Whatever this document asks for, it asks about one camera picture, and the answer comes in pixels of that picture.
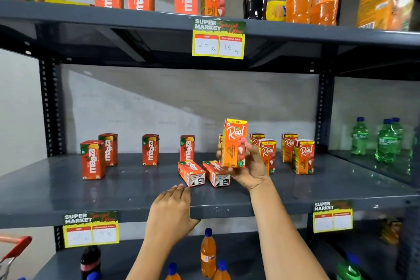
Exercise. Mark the person's left middle finger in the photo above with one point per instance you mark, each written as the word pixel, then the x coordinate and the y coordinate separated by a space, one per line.
pixel 177 191

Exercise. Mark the person's left little finger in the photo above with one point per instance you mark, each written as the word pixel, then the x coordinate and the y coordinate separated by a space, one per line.
pixel 160 197

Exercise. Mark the orange snack packet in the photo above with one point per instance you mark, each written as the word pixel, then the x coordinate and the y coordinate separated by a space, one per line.
pixel 391 232

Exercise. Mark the grey metal shelf rack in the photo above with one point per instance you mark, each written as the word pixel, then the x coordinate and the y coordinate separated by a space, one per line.
pixel 131 191

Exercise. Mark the yellow green price label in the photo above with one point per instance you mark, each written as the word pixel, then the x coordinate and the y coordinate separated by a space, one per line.
pixel 91 230
pixel 332 217
pixel 218 38

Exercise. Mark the yellow snack packet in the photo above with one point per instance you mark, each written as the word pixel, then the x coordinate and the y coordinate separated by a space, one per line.
pixel 275 10

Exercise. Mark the person's right hand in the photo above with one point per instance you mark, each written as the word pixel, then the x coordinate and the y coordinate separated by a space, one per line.
pixel 254 171

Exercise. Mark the person's right forearm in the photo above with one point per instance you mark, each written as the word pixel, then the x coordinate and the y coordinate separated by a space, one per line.
pixel 282 233

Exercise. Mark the green soda bottle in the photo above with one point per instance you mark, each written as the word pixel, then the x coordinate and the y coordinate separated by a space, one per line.
pixel 348 270
pixel 359 137
pixel 386 143

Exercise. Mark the person's left forearm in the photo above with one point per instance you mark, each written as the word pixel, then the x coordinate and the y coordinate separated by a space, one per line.
pixel 151 260

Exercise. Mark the person's right thumb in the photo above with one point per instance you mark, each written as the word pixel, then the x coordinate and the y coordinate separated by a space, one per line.
pixel 219 154

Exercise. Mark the person's left hand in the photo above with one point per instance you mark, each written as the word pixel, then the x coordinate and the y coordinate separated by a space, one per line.
pixel 169 214

